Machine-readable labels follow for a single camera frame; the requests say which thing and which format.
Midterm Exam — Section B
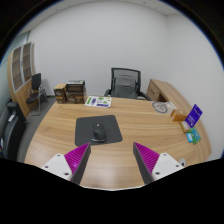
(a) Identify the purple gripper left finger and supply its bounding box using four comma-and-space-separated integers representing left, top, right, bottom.
40, 142, 92, 185

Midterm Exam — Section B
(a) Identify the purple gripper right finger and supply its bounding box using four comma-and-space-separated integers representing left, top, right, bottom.
132, 142, 184, 185

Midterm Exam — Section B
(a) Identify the black computer mouse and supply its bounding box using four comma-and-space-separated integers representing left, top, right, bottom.
92, 123, 106, 143

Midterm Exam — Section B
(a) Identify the dark grey mouse pad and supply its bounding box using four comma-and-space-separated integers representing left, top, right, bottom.
75, 115, 123, 146

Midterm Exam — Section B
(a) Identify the green and blue packet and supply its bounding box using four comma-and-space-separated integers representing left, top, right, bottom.
186, 127, 201, 144

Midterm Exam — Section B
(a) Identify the round silver coaster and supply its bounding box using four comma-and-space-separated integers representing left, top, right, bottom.
152, 102, 168, 114

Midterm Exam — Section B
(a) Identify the white printed sheet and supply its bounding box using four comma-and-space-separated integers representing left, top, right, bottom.
85, 96, 112, 108

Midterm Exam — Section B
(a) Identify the purple standing card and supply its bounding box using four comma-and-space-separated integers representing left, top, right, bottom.
185, 105, 202, 128

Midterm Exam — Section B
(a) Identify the black and brown box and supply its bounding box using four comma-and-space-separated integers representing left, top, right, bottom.
66, 80, 86, 104

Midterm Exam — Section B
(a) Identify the wooden side cabinet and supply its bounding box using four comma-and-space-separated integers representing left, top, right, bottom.
147, 79, 191, 112

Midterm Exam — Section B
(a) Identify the small brown cardboard box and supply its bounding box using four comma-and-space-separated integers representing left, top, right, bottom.
54, 83, 67, 103

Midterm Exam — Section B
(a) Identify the black leather sofa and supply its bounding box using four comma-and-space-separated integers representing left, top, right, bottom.
0, 102, 27, 161

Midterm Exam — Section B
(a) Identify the black visitor chair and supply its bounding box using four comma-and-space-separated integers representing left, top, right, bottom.
26, 73, 48, 116

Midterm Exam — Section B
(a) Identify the black mesh office chair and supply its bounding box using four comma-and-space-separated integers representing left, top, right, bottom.
105, 68, 150, 101

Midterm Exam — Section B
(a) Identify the wooden bookshelf cabinet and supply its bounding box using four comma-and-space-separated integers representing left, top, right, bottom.
7, 42, 35, 117

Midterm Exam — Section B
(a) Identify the white desk cable grommet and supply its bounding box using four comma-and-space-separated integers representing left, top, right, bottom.
179, 158, 186, 167

